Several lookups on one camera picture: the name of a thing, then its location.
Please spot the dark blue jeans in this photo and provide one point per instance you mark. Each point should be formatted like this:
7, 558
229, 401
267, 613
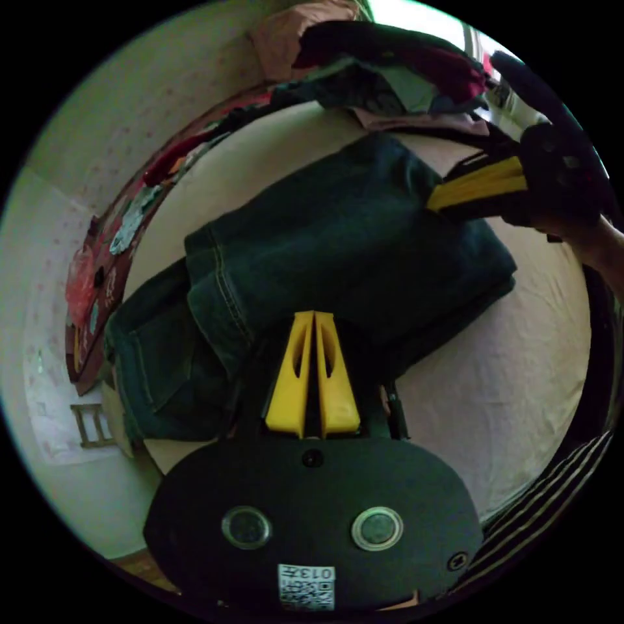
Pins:
341, 234

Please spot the window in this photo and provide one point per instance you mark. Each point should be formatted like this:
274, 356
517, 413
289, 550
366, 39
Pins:
480, 53

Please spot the person's right hand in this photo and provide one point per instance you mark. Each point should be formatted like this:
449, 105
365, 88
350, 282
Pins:
597, 246

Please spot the pile of clothes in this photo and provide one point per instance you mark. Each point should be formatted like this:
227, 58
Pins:
390, 68

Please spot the pink pillow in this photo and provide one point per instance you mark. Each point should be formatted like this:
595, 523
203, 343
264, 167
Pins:
280, 39

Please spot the person's body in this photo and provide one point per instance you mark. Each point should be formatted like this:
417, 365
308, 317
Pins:
536, 507

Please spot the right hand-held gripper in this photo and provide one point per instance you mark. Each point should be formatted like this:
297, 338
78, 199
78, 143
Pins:
560, 180

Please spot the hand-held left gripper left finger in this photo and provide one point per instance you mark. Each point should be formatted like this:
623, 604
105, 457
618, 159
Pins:
287, 400

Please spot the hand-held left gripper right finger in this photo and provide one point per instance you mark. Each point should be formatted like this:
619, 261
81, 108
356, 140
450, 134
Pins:
337, 404

